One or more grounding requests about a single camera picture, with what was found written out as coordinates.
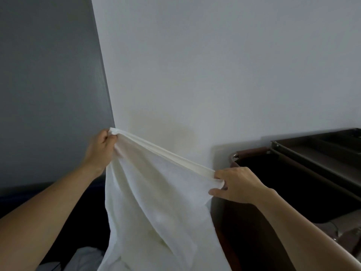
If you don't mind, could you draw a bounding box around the navy laundry hamper white frame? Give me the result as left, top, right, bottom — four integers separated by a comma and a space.
0, 177, 112, 271

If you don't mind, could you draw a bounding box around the person's left hand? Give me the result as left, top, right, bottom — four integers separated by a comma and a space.
81, 129, 119, 177

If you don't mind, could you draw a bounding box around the person's right hand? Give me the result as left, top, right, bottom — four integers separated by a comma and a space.
208, 166, 279, 206

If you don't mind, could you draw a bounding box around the grey door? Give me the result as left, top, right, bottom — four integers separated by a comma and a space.
0, 0, 115, 189

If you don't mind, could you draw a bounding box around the brown housekeeping cart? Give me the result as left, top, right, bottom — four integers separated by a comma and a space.
210, 127, 361, 271

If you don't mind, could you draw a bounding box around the white pillowcase black piping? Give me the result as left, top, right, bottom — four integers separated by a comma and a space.
39, 246, 107, 271

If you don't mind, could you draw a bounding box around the person's left forearm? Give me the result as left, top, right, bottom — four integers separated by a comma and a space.
0, 163, 101, 271

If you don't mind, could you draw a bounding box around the person's right forearm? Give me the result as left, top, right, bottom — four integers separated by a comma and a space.
259, 189, 361, 271

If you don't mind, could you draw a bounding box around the white towel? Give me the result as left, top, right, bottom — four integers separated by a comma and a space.
97, 126, 232, 271

